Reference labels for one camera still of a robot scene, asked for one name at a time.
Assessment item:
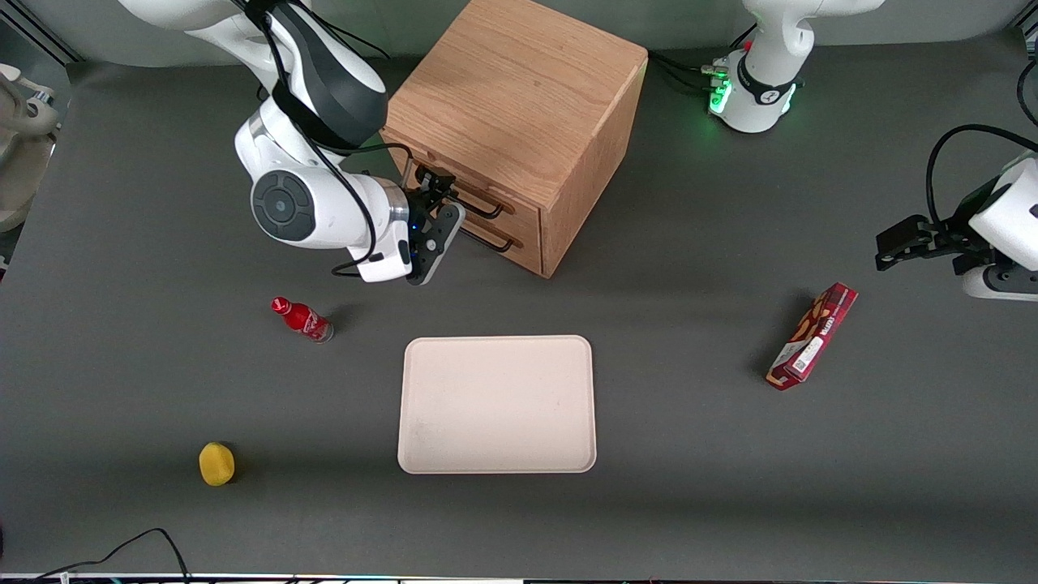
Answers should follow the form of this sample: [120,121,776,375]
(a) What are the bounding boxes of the beige plastic tray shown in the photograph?
[397,334,598,475]

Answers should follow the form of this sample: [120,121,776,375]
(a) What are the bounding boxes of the wooden drawer with light interior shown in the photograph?
[383,130,543,244]

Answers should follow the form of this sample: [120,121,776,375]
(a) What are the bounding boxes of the thin black floor cable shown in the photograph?
[31,528,192,582]

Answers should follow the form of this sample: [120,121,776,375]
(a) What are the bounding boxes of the beige plastic object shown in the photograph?
[0,63,62,238]

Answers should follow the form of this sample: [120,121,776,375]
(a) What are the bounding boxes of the yellow lemon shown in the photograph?
[199,441,238,487]

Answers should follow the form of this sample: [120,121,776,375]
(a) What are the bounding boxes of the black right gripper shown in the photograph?
[405,167,467,287]

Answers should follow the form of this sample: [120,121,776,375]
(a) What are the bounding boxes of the red cookie box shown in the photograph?
[766,281,860,392]

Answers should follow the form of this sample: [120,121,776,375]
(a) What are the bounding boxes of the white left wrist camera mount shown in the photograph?
[962,264,1038,303]

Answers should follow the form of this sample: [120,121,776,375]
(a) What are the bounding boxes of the black right arm base cables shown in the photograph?
[324,20,392,62]

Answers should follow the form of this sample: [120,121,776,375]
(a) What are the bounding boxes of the black left arm loop cable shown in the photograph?
[926,123,1038,230]

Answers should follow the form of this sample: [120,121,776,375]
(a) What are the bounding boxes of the black arm base cables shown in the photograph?
[649,23,760,92]
[324,20,392,62]

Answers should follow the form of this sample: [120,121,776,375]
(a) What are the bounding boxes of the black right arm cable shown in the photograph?
[242,0,422,279]

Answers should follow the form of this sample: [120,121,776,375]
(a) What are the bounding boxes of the wooden drawer cabinet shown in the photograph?
[378,0,650,280]

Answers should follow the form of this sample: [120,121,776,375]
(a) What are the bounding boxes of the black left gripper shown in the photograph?
[875,214,1000,277]

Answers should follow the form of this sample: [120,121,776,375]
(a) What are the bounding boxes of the black left arm base cables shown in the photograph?
[649,23,760,92]

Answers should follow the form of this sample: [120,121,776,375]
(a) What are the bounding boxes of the black metal drawer handle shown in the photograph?
[414,165,517,221]
[461,217,525,253]

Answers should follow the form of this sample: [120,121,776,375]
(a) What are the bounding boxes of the black hanging cable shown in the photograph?
[1016,57,1038,127]

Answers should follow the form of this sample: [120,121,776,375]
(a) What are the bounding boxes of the small red soda bottle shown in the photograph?
[270,296,335,345]

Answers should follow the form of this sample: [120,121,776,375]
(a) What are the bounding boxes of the black aluminium frame rail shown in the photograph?
[0,16,84,67]

